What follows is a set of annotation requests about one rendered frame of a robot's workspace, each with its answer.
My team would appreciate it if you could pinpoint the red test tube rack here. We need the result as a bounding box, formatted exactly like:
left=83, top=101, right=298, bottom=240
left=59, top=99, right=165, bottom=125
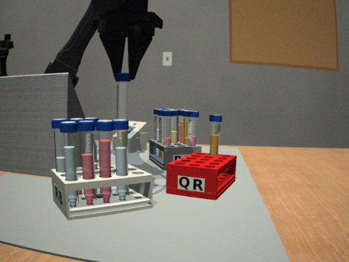
left=166, top=152, right=237, bottom=200

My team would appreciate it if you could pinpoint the white test tube rack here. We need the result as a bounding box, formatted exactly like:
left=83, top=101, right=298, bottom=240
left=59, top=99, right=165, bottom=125
left=51, top=164, right=153, bottom=221

